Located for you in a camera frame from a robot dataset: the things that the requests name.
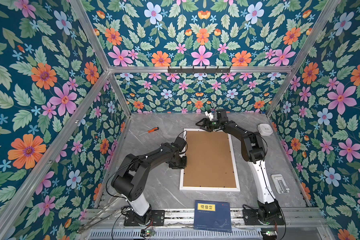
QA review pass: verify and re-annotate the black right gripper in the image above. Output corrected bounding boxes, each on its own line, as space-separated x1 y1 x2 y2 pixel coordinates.
196 118 222 131

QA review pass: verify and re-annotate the brown frame backing board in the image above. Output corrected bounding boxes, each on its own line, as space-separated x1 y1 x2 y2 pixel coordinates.
182 130 238 189

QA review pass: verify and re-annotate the white picture frame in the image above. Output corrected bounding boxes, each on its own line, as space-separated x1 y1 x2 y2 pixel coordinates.
179 128 241 192

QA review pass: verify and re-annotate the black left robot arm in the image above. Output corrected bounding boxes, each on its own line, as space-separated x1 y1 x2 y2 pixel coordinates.
111 137 188 217

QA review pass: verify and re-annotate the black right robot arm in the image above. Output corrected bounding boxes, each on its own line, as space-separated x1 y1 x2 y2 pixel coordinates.
196 109 282 223

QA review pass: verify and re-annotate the white round device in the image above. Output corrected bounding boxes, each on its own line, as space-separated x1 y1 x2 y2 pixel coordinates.
257 123 274 137

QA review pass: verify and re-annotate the blue booklet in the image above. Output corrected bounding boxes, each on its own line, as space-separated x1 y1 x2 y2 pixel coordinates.
194 200 232 233

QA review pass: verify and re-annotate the small circuit board left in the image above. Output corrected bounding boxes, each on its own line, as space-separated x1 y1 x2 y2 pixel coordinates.
140 230 156 239

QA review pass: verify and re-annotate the small circuit board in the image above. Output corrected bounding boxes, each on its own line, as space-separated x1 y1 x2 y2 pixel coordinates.
140 230 156 239
261 230 278 240

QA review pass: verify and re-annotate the small circuit board right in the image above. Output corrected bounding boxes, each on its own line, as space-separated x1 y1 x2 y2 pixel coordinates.
261 230 278 240

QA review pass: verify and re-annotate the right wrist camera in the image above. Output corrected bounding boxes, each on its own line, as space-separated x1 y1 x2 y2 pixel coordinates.
205 111 215 121

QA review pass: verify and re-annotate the orange handled screwdriver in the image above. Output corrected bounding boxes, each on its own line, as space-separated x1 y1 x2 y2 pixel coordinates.
140 127 160 136

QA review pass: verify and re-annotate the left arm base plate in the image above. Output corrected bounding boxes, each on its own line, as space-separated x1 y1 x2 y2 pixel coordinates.
124 210 166 227

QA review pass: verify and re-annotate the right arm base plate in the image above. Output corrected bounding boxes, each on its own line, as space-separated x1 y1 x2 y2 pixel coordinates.
243 208 286 226

